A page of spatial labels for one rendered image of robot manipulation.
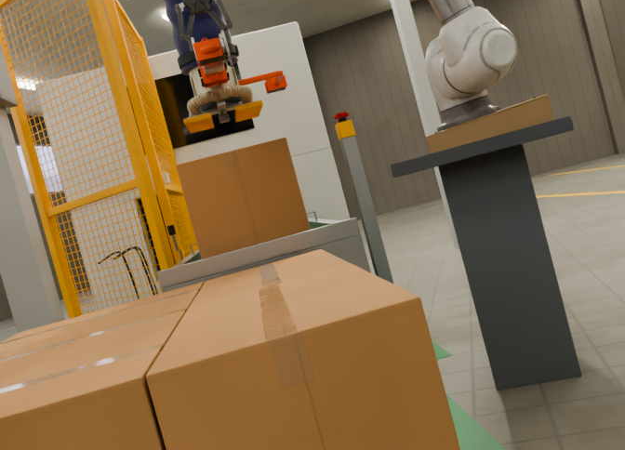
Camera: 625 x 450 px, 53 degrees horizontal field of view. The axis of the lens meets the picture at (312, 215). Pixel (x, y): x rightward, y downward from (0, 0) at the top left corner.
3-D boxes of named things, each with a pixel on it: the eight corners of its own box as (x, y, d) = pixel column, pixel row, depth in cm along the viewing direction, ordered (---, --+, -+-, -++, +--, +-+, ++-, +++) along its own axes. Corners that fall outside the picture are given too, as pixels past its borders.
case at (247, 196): (212, 262, 278) (189, 176, 277) (299, 239, 283) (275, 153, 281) (206, 275, 219) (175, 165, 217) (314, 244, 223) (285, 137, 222)
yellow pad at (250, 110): (235, 122, 256) (232, 110, 256) (259, 116, 258) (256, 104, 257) (236, 112, 223) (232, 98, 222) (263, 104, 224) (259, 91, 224)
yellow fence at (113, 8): (211, 327, 445) (132, 41, 439) (225, 324, 446) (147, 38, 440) (198, 367, 329) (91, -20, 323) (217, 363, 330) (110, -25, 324)
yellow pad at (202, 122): (190, 133, 254) (187, 122, 254) (214, 127, 255) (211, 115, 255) (184, 125, 221) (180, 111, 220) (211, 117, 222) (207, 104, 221)
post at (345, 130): (392, 340, 280) (334, 125, 278) (405, 337, 281) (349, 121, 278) (395, 343, 274) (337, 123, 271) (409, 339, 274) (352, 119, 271)
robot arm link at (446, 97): (476, 99, 206) (455, 36, 204) (501, 89, 188) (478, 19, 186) (432, 115, 203) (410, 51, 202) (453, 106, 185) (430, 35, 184)
